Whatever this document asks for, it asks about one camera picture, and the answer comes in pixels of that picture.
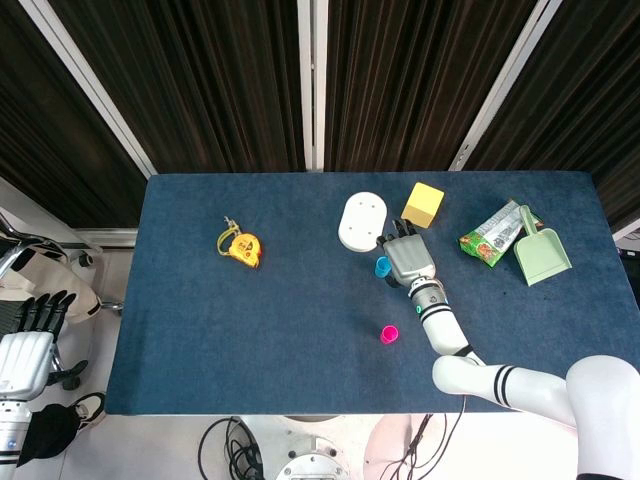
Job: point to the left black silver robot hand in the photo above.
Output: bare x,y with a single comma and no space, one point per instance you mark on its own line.
25,365

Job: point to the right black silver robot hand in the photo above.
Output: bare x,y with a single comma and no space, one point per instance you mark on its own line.
407,260

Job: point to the light blue plastic cup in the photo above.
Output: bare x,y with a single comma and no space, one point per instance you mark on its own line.
382,267

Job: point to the pink plastic cup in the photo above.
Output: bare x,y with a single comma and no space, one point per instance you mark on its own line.
389,335

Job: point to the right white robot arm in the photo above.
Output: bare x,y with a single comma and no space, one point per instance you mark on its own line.
500,382

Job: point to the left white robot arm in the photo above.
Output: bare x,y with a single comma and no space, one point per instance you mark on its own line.
12,430

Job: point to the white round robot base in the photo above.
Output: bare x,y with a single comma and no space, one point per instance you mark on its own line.
312,462

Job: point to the yellow foam cube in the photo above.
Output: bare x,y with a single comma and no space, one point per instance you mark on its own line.
422,205

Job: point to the white oval board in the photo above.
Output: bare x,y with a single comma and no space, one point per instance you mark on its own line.
362,222

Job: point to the white black sneaker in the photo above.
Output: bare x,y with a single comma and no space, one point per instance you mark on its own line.
92,407

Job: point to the green snack packet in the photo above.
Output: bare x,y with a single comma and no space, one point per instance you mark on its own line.
487,245

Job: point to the pale green dustpan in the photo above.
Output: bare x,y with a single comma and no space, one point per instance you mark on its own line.
542,255

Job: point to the yellow tape measure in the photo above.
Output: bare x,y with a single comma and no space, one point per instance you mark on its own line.
244,248

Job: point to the blue table cloth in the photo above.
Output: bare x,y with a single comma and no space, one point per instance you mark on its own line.
250,325

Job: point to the pale pink rounded panel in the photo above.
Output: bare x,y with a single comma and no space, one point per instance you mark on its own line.
380,440

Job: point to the dark brown curtain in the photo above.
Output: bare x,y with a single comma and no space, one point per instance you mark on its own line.
400,75
50,125
600,75
200,75

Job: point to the white partition post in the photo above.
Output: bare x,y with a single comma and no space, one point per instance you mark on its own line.
90,80
311,100
500,85

